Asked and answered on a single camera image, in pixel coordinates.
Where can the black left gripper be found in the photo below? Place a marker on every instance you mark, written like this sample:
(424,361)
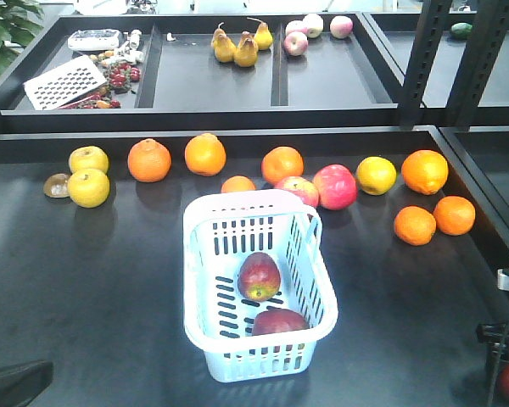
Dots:
(20,384)

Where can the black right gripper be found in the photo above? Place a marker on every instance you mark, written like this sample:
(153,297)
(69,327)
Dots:
(495,333)

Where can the red yellow apple front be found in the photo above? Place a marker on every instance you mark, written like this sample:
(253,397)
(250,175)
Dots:
(277,321)

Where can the light blue plastic basket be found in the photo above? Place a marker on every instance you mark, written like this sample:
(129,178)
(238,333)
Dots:
(219,232)

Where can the orange behind apples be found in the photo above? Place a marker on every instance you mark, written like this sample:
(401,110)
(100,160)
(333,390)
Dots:
(280,163)

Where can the brown yellow pear three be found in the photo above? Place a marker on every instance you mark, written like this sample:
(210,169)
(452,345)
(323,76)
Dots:
(246,54)

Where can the small orange lower right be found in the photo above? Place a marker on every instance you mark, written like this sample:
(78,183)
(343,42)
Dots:
(454,215)

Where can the small orange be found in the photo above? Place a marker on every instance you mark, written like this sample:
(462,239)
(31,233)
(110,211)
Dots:
(414,225)
(238,184)
(454,215)

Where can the small orange lower left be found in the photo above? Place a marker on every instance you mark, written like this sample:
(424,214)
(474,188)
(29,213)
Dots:
(414,225)

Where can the black wooden fruit display stand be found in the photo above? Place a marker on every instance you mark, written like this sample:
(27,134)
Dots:
(99,291)

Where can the large orange far right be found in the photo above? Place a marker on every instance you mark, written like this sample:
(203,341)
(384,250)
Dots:
(425,171)

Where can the brown kiwi half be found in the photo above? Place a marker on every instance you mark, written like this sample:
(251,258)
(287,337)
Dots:
(56,186)

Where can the yellow round citrus fruit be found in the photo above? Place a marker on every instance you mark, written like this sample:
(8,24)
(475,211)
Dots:
(375,175)

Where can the yellow pear-apple front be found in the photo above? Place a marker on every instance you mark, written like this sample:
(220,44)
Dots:
(88,188)

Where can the yellow pear-apple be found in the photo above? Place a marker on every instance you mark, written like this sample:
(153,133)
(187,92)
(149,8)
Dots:
(88,157)
(88,188)

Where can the pinkish red apple right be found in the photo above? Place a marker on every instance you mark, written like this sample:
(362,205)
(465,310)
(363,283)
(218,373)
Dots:
(336,186)

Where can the pinkish red apple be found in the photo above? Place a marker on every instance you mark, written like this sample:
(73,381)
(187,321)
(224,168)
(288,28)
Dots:
(336,186)
(300,187)

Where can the yellow pear-apple rear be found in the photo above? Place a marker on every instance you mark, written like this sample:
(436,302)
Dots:
(88,157)

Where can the pinkish red apple left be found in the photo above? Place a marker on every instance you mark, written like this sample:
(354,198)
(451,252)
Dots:
(300,187)

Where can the orange back left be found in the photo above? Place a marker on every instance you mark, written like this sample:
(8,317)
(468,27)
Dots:
(149,161)

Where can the white perforated tray lid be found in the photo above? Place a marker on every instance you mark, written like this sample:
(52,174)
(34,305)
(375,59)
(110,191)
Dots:
(64,83)

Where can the small orange front centre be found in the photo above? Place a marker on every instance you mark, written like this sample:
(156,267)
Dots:
(238,184)

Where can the orange back centre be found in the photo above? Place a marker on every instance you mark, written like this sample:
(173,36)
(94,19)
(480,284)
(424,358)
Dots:
(205,155)

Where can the dark green avocado one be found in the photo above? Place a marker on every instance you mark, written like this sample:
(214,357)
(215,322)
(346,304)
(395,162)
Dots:
(461,31)

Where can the pile of cherry tomatoes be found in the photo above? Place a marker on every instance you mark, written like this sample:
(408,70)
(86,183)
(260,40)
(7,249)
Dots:
(121,73)

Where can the black rear display tray stand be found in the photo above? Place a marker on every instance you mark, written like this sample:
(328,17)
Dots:
(356,81)

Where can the pale pink apple right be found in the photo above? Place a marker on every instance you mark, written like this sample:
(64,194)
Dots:
(341,26)

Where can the pale pink apple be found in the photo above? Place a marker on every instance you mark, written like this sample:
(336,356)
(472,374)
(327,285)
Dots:
(311,25)
(296,43)
(341,26)

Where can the white plastic device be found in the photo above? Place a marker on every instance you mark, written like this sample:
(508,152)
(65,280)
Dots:
(94,40)

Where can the pale pink apple front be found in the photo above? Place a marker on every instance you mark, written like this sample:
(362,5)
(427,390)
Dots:
(296,43)

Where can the green potted plant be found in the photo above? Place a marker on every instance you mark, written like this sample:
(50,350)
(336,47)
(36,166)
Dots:
(18,26)

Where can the pale pink apple middle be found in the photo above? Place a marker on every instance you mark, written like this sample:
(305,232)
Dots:
(311,25)

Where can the brown yellow pear four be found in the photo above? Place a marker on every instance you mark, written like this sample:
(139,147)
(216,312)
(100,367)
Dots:
(263,36)

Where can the brown yellow pear two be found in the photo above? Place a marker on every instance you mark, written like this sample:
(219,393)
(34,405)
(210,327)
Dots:
(225,49)

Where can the brown yellow pear one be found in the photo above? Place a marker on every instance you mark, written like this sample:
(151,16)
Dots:
(216,34)

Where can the black perforated upright post right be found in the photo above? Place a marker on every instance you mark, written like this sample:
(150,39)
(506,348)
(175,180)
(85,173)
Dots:
(477,62)

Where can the black perforated upright post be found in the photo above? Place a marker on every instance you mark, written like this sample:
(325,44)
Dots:
(477,62)
(429,31)

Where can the black perforated upright post left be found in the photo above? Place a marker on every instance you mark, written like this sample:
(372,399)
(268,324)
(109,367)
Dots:
(429,31)

